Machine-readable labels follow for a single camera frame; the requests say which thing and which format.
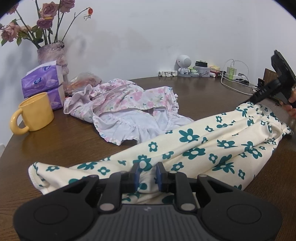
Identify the purple tissue pack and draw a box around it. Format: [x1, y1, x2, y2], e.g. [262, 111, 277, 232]
[21, 61, 65, 110]

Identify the green charger block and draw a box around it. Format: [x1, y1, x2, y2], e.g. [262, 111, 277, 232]
[226, 65, 236, 80]

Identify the person right hand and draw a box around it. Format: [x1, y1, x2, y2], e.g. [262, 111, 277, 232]
[280, 89, 296, 119]

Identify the brown wooden chair back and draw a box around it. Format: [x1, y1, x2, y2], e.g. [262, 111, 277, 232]
[263, 68, 278, 85]

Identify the dried rose bouquet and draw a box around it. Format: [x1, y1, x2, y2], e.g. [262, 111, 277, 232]
[1, 1, 93, 49]

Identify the white astronaut figurine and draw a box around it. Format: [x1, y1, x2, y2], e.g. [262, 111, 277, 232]
[176, 55, 192, 77]

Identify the black small device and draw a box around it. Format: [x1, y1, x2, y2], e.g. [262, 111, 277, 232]
[195, 60, 208, 67]

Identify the pink floral garment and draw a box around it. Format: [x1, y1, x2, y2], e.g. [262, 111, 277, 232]
[64, 79, 192, 146]

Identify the yellow ceramic mug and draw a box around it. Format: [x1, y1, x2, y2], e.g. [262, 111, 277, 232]
[10, 92, 54, 135]

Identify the pink marbled vase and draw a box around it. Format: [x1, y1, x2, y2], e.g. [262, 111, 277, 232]
[37, 41, 69, 82]

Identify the white power strip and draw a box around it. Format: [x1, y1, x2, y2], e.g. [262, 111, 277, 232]
[158, 70, 178, 77]

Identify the cream green-flower garment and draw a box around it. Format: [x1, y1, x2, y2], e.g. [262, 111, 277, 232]
[28, 102, 292, 204]

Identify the white tin box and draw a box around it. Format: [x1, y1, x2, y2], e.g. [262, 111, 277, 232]
[193, 66, 211, 77]

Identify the white charging cable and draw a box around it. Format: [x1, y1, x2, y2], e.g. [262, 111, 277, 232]
[220, 58, 258, 95]

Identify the plastic snack bag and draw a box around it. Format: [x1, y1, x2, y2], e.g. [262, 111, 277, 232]
[63, 72, 102, 96]

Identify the black phone stand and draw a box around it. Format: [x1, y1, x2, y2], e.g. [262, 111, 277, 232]
[257, 78, 265, 89]

